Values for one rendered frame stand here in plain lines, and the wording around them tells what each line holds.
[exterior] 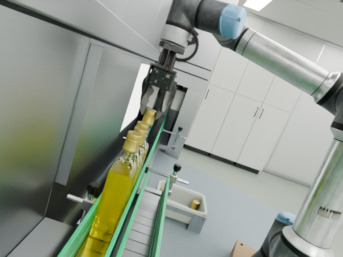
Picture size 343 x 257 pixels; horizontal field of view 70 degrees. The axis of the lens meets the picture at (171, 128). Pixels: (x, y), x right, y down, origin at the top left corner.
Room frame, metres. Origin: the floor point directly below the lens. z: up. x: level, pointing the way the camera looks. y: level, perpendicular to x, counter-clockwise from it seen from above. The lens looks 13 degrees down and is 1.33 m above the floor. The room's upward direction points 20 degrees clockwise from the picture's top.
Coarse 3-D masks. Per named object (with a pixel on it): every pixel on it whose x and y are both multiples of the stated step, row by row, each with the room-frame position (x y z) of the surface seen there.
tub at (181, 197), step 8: (160, 184) 0.99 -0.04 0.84; (176, 192) 1.03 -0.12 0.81; (184, 192) 1.03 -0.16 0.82; (192, 192) 1.04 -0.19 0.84; (168, 200) 1.01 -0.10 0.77; (176, 200) 1.03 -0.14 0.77; (184, 200) 1.03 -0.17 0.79; (192, 200) 1.03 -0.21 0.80; (200, 200) 1.02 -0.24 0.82; (184, 208) 0.87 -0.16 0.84; (200, 208) 0.97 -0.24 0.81
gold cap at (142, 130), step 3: (135, 126) 0.59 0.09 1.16; (138, 126) 0.60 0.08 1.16; (141, 126) 0.61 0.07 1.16; (135, 129) 0.59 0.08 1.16; (138, 129) 0.58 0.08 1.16; (141, 129) 0.59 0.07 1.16; (144, 129) 0.60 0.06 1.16; (138, 132) 0.58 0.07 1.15; (141, 132) 0.58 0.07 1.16; (144, 132) 0.59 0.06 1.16; (144, 135) 0.59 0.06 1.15; (141, 138) 0.59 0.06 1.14; (144, 138) 0.60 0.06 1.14; (141, 141) 0.59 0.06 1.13; (141, 144) 0.59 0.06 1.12
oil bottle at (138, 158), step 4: (120, 156) 0.58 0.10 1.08; (136, 156) 0.59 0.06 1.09; (140, 156) 0.60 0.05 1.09; (136, 160) 0.58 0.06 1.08; (140, 160) 0.59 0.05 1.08; (136, 164) 0.57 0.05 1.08; (140, 164) 0.60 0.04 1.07; (136, 168) 0.57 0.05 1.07; (136, 172) 0.57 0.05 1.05; (136, 176) 0.61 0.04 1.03; (132, 184) 0.57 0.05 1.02; (132, 188) 0.61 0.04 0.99; (128, 196) 0.57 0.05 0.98; (128, 200) 0.62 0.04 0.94; (124, 204) 0.57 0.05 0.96; (124, 208) 0.57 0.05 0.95; (120, 216) 0.57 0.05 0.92
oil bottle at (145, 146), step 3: (144, 144) 0.70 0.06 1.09; (147, 144) 0.71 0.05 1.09; (144, 147) 0.69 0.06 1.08; (147, 147) 0.70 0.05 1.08; (144, 150) 0.69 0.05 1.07; (147, 150) 0.71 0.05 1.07; (144, 153) 0.69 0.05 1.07; (144, 156) 0.69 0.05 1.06; (144, 159) 0.74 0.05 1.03; (141, 165) 0.69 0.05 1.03; (138, 171) 0.69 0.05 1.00; (138, 174) 0.69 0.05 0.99; (135, 180) 0.69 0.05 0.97; (135, 183) 0.69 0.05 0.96; (132, 189) 0.69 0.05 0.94
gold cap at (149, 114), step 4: (148, 108) 0.72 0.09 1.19; (148, 112) 0.70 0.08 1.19; (152, 112) 0.70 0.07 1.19; (156, 112) 0.71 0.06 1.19; (144, 116) 0.70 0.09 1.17; (148, 116) 0.70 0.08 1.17; (152, 116) 0.70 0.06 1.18; (144, 120) 0.70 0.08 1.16; (148, 120) 0.70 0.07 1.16; (152, 120) 0.70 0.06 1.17; (152, 124) 0.71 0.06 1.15
